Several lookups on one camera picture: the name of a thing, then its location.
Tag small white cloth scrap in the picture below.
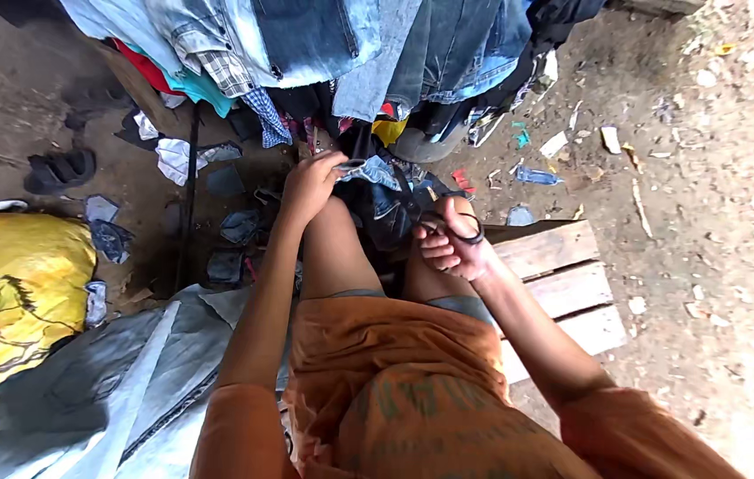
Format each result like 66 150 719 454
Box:
133 111 160 141

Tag white crumpled cloth scrap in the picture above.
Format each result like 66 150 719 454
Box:
155 137 209 187

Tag wooden slatted bench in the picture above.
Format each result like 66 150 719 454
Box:
471 220 628 385

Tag dark denim pocket scrap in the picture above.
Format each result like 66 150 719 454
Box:
207 249 245 285

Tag blue plastic wrapper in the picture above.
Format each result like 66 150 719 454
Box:
514 165 564 186

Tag pile of denim garments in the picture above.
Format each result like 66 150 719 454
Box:
60 0 607 149

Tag black sandal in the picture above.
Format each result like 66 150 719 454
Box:
23 148 97 196

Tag person's legs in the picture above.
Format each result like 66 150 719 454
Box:
283 195 495 327

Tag pale blue folded scrap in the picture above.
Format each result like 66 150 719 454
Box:
85 280 108 327

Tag blue crumpled denim scrap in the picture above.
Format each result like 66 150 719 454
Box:
220 209 261 246

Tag light blue denim piece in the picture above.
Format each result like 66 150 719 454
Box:
337 156 403 194

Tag person's left hand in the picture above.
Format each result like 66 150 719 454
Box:
282 150 349 230

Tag dark blue crumpled scrap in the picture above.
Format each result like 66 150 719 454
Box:
89 220 134 265

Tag person's right hand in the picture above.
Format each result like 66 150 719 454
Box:
414 197 496 283

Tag wooden beam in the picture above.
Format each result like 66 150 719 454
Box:
94 39 177 134

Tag white rectangular scrap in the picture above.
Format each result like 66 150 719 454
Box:
539 131 569 159

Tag light grey-blue scrap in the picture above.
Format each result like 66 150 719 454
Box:
84 194 120 224

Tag grey rounded object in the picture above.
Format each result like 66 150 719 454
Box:
389 126 467 165

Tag yellow cloth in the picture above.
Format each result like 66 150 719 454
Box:
371 118 409 148

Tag person's left forearm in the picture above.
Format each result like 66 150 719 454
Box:
216 212 307 389

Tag person's body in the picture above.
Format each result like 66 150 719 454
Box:
189 295 747 479

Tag person's right forearm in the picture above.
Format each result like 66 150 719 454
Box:
472 253 617 415

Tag large grey fabric sack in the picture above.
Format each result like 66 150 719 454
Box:
0 284 298 479

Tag black thin pole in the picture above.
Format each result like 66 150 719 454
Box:
175 102 201 294

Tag black scissors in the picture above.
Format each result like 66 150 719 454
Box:
392 164 486 246

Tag dark teal denim scrap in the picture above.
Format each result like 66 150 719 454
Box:
207 165 246 198

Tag yellow sack with horse print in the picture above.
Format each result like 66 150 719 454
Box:
0 201 98 460

